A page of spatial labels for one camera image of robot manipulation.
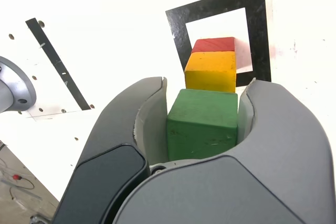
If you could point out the small red floor object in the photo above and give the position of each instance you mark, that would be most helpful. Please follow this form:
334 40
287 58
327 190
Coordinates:
17 177

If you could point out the black tape square outline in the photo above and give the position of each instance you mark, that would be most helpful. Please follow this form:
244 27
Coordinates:
258 24

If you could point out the red cube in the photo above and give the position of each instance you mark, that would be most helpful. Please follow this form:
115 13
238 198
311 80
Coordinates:
214 45

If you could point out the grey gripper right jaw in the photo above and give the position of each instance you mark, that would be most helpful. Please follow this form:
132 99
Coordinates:
249 187

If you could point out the black tape strip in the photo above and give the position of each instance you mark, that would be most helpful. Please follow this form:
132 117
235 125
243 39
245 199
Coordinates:
57 64

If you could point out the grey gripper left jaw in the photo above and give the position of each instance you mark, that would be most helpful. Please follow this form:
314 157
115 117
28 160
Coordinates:
110 140

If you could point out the green cube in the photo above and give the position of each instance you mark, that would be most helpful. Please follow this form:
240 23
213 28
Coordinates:
202 124

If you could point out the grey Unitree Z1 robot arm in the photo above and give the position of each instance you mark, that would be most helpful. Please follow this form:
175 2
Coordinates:
15 87

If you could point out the yellow cube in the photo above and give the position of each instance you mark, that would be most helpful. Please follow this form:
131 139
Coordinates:
210 74

